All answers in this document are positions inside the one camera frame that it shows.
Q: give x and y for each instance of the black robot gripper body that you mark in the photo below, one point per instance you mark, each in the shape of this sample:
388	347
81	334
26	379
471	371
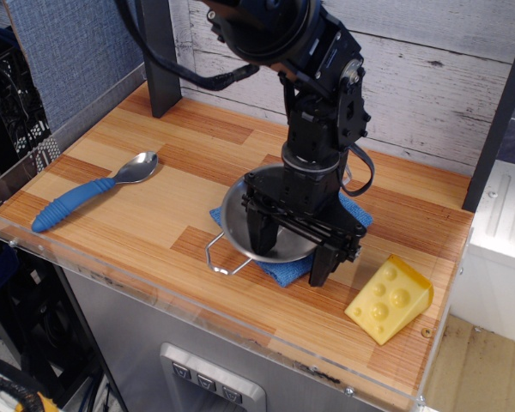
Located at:
306	206

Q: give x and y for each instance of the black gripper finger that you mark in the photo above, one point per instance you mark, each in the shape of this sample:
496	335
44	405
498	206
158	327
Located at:
325	261
262	229

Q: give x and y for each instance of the small stainless steel pot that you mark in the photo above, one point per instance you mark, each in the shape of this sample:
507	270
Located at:
229	216

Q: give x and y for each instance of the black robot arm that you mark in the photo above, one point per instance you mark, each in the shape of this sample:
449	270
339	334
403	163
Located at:
321	70

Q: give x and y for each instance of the blue folded cloth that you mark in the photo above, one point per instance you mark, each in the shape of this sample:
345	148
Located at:
284	273

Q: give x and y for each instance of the yellow toy cheese wedge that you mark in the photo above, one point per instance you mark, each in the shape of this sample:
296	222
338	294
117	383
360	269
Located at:
394	296

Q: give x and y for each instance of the silver panel with buttons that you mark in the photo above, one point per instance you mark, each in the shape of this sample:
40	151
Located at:
196	384

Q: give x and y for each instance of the clear acrylic table guard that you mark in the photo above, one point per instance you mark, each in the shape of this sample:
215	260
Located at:
134	260

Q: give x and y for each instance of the black plastic crate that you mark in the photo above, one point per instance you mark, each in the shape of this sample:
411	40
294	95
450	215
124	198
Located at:
23	123

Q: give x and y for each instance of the spoon with blue handle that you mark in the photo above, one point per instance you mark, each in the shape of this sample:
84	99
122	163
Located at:
138	169

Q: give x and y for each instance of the dark left frame post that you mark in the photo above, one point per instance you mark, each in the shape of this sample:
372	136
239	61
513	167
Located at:
155	26

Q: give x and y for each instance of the dark frame post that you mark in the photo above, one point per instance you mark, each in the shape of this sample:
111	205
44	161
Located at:
155	26
493	142

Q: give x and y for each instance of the dark right frame post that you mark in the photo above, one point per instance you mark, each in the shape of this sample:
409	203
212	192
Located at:
493	142

